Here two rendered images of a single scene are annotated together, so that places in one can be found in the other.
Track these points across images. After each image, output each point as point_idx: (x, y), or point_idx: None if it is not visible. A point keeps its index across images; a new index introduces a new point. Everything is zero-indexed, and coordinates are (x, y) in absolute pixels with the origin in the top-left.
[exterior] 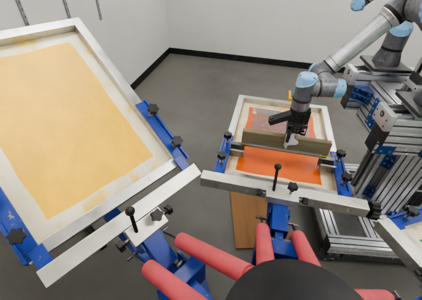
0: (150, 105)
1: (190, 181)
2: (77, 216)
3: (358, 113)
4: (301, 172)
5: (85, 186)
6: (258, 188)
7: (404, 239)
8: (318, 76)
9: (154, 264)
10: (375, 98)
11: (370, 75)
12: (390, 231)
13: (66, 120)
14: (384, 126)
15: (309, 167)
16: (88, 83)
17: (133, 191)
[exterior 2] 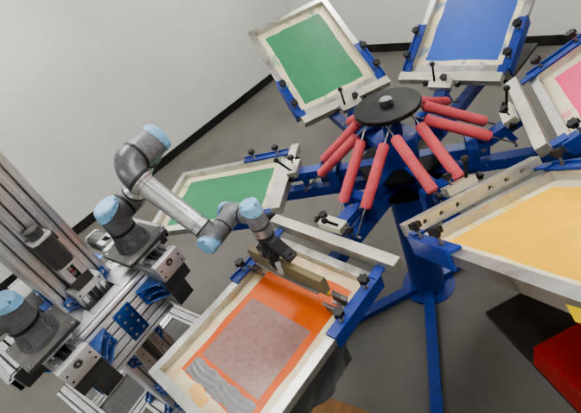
0: (437, 227)
1: (412, 217)
2: (526, 195)
3: (118, 364)
4: None
5: (523, 206)
6: (349, 228)
7: (277, 196)
8: (227, 220)
9: (454, 169)
10: (111, 322)
11: (76, 337)
12: (279, 200)
13: (558, 223)
14: (181, 257)
15: (271, 280)
16: (539, 256)
17: (472, 209)
